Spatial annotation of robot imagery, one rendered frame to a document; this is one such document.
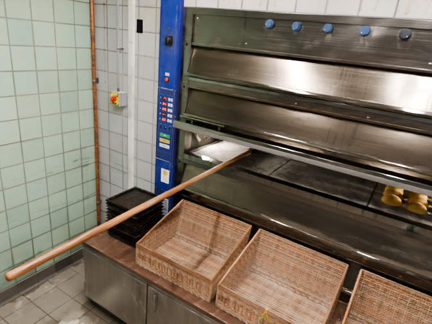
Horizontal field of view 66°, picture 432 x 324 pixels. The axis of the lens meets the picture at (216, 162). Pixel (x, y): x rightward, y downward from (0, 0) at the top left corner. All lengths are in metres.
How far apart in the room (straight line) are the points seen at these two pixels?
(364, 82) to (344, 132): 0.26
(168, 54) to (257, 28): 0.61
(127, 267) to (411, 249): 1.59
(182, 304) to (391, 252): 1.15
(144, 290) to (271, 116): 1.29
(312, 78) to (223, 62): 0.55
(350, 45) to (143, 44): 1.33
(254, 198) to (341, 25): 1.08
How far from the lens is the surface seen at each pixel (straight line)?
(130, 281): 2.28
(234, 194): 2.17
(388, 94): 1.77
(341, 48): 1.82
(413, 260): 2.00
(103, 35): 2.71
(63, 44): 2.66
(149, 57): 2.40
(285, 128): 1.90
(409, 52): 1.78
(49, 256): 1.31
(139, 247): 2.14
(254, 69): 1.96
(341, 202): 1.93
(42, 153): 2.69
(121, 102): 2.56
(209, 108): 2.12
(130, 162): 2.67
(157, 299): 2.18
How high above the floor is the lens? 1.95
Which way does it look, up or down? 20 degrees down
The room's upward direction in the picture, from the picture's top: 6 degrees clockwise
